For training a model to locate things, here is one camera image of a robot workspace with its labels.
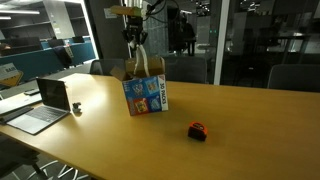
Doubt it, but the dark phone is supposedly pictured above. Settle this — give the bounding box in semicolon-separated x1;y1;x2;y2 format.
23;88;41;97

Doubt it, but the blue printed cardboard box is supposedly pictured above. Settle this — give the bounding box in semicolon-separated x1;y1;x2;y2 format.
109;55;170;117

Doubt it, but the office chair with white base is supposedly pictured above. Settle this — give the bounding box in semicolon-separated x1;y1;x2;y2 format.
0;133;91;180

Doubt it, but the small grey black clip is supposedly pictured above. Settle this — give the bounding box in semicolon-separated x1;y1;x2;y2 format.
72;102;83;114

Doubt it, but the grey closed laptop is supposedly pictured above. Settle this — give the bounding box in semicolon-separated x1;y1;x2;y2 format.
0;93;43;116

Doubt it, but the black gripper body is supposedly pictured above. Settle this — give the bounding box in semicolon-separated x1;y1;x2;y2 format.
125;16;144;34

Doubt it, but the yellow white sign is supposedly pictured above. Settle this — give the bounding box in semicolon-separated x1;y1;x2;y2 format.
0;63;24;88

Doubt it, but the silver open laptop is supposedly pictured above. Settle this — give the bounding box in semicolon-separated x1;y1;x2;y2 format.
6;77;72;136

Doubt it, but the blue office partition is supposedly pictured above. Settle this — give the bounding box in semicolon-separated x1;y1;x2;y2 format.
0;41;98;83

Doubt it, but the orange black tape measure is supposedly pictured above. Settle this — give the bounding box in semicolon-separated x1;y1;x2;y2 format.
187;121;208;142

